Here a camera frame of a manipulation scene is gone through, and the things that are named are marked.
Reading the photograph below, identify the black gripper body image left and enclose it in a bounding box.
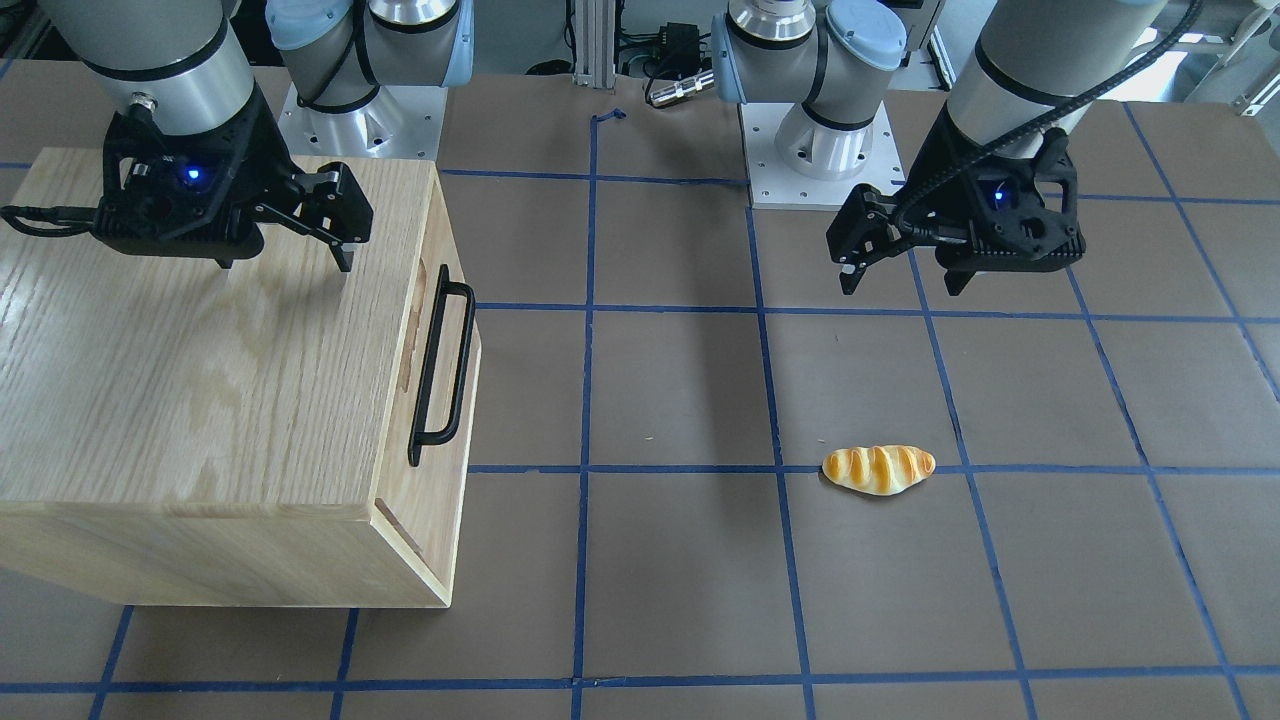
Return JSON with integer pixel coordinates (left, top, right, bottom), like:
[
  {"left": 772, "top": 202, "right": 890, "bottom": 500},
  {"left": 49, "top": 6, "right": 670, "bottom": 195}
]
[{"left": 92, "top": 100, "right": 291, "bottom": 261}]

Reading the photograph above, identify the silver metal cylinder connector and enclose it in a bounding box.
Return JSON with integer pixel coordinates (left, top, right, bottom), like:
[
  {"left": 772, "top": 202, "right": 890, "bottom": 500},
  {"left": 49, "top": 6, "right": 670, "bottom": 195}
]
[{"left": 644, "top": 70, "right": 716, "bottom": 110}]

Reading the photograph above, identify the striped golden bread roll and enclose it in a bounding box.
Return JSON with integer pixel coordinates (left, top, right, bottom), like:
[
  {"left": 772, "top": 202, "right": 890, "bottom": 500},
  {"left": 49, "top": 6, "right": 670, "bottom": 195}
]
[{"left": 820, "top": 445, "right": 937, "bottom": 497}]

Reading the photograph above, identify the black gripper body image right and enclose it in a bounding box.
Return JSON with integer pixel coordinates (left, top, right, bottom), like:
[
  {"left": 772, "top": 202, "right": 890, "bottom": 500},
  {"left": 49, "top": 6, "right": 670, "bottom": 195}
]
[{"left": 905, "top": 128, "right": 1085, "bottom": 273}]

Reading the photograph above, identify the black metal drawer handle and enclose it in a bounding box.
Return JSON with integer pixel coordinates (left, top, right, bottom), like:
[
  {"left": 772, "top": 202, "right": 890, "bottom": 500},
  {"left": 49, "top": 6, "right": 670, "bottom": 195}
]
[{"left": 408, "top": 265, "right": 476, "bottom": 468}]

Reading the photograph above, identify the black power box with cables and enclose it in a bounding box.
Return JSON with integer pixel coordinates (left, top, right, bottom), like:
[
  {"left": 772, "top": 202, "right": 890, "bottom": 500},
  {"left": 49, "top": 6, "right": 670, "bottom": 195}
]
[{"left": 614, "top": 22, "right": 712, "bottom": 81}]

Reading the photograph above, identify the light wooden drawer cabinet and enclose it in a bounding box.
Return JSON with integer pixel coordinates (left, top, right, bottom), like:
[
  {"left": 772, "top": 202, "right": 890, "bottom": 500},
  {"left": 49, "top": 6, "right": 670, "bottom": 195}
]
[{"left": 1, "top": 158, "right": 481, "bottom": 609}]

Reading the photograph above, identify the aluminium profile post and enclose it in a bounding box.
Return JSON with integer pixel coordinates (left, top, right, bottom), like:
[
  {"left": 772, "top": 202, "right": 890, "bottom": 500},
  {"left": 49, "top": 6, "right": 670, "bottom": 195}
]
[{"left": 571, "top": 0, "right": 618, "bottom": 91}]

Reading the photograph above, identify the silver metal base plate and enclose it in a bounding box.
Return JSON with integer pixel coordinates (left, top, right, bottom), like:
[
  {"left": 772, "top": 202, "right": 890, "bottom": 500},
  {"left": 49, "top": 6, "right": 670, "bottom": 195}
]
[
  {"left": 278, "top": 86, "right": 449, "bottom": 161},
  {"left": 740, "top": 102, "right": 905, "bottom": 211}
]

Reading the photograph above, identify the black corrugated cable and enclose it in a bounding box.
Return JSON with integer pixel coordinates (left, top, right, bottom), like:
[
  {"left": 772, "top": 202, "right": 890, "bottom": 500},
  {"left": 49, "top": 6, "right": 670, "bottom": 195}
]
[{"left": 893, "top": 0, "right": 1206, "bottom": 246}]

